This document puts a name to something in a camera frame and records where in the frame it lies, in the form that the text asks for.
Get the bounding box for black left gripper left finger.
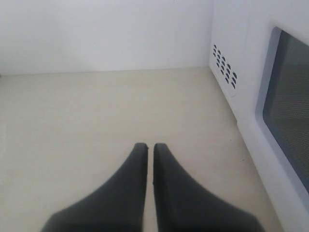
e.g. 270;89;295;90
42;143;148;232

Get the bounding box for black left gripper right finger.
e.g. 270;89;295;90
153;143;262;232

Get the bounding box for microwave door with black window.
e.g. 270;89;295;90
238;0;309;206

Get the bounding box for white microwave oven body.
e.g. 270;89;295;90
209;0;256;118

